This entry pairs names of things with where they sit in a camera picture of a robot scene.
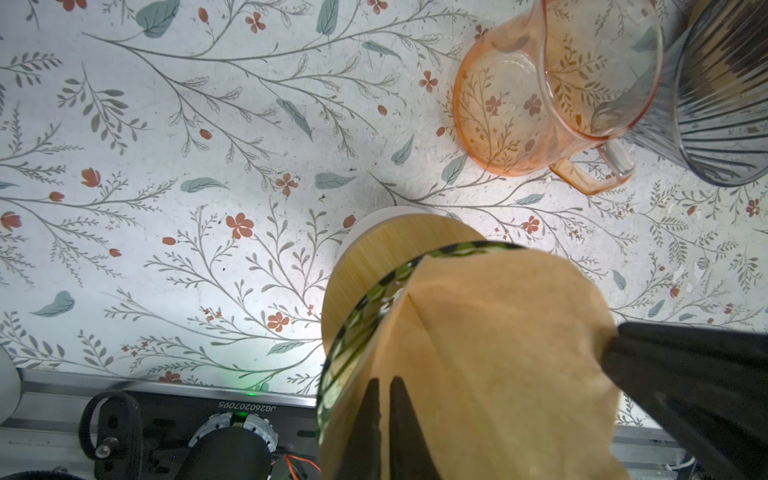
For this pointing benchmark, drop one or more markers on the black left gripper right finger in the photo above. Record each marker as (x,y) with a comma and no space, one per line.
(409,455)

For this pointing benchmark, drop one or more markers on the green glass dripper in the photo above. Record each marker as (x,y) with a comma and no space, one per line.
(360,325)

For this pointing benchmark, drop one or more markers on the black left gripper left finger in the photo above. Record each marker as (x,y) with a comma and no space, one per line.
(362,455)

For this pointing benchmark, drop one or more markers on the orange glass pitcher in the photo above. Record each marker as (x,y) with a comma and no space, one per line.
(556,87)

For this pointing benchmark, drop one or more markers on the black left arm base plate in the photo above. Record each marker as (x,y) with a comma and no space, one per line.
(148,435)

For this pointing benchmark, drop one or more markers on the grey glass dripper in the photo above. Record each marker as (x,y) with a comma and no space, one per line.
(709,113)

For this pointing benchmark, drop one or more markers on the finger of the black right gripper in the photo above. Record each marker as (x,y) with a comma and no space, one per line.
(706,387)

